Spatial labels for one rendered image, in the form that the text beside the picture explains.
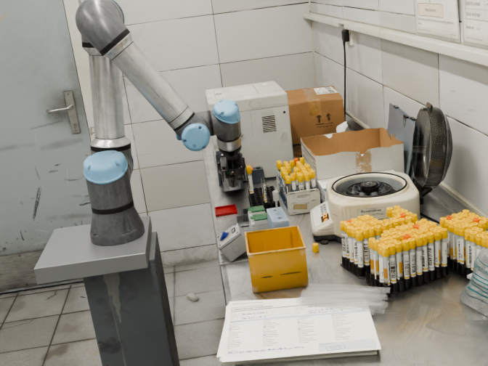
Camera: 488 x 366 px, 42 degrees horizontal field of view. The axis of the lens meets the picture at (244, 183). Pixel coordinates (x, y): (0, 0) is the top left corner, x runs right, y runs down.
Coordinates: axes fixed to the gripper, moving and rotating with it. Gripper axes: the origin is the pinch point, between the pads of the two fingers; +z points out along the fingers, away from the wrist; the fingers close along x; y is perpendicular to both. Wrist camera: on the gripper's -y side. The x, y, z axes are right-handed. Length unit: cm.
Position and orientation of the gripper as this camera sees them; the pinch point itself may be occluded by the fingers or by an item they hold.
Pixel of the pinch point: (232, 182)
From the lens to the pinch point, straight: 208.5
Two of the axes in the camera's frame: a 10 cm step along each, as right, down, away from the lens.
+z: 0.5, 6.7, 7.4
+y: 1.5, 7.3, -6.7
